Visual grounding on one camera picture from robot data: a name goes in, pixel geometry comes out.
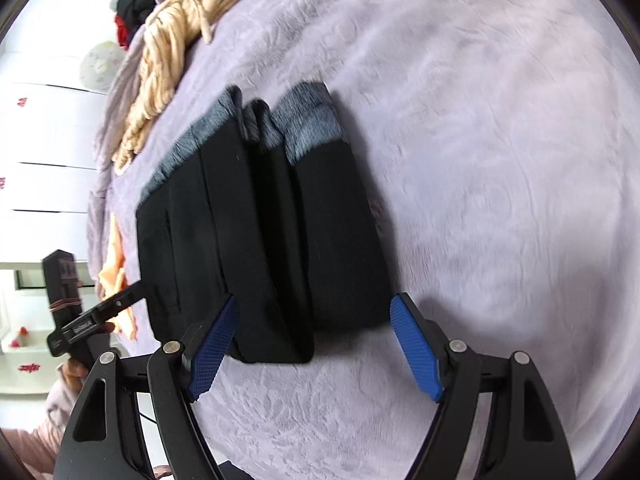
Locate pink sleeved forearm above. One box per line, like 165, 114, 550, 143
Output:
2, 366, 78, 479

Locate black and red garment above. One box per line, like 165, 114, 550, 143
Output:
114, 0, 155, 50

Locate white drawer cabinet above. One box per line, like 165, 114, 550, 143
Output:
1, 84, 106, 262

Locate person's left hand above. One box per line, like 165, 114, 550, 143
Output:
60, 322, 117, 394

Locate cream striped garment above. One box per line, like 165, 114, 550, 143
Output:
112, 0, 236, 176

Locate lavender bed blanket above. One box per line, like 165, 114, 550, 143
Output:
88, 0, 639, 479

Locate peach orange garment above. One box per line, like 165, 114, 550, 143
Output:
99, 214, 138, 340

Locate black pants with patterned trim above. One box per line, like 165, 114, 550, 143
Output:
136, 81, 392, 363

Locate white round plush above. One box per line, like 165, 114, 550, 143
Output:
80, 41, 126, 92

